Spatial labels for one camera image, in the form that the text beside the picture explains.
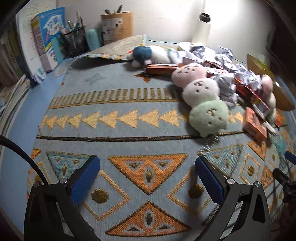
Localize small pink white green plush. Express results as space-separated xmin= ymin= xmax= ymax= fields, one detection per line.
xmin=260 ymin=74 xmax=278 ymax=124

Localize amber ribbed glass bowl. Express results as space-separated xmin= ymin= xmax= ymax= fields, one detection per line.
xmin=246 ymin=54 xmax=295 ymax=111

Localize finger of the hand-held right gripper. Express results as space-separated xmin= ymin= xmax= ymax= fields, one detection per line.
xmin=273 ymin=168 xmax=296 ymax=204
xmin=284 ymin=151 xmax=296 ymax=165

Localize row of books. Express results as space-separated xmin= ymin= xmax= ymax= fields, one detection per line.
xmin=0 ymin=23 xmax=33 ymax=112

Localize blue white book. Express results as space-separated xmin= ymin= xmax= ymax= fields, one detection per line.
xmin=31 ymin=7 xmax=66 ymax=73

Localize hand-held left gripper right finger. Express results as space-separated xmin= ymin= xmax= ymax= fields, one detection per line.
xmin=195 ymin=156 xmax=271 ymax=241

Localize pink white green dango plush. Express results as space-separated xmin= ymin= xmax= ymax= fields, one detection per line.
xmin=171 ymin=63 xmax=230 ymax=154

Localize long red snack box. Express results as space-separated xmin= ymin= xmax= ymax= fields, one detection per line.
xmin=144 ymin=64 xmax=179 ymax=76

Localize wooden pen holder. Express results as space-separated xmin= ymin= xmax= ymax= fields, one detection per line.
xmin=100 ymin=12 xmax=134 ymax=45

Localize teal bottle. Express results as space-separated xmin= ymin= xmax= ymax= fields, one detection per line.
xmin=86 ymin=28 xmax=102 ymax=51

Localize red orange snack box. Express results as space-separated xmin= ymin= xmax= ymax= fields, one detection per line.
xmin=233 ymin=77 xmax=271 ymax=109

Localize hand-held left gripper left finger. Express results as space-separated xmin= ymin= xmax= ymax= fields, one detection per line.
xmin=24 ymin=155 xmax=101 ymax=241

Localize black mesh pen holder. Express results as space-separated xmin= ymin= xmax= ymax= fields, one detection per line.
xmin=60 ymin=26 xmax=89 ymax=58

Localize white desk lamp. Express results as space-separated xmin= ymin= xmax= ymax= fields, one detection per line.
xmin=178 ymin=0 xmax=212 ymax=52

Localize blue orange patterned rug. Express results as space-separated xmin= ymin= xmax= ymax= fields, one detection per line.
xmin=26 ymin=34 xmax=296 ymax=241

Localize white plush with blue hat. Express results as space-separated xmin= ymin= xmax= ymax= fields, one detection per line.
xmin=127 ymin=45 xmax=171 ymax=68

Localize black cable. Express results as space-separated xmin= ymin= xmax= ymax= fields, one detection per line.
xmin=0 ymin=135 xmax=49 ymax=186

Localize small orange snack box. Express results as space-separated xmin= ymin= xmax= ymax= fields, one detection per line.
xmin=242 ymin=107 xmax=269 ymax=142

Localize small blue booklet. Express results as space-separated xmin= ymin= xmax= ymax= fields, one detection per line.
xmin=51 ymin=37 xmax=67 ymax=64

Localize red white snack box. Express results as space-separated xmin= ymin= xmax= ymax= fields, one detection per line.
xmin=203 ymin=60 xmax=232 ymax=78

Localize pile of crumpled papers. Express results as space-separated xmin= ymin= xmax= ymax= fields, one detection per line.
xmin=179 ymin=43 xmax=263 ymax=109

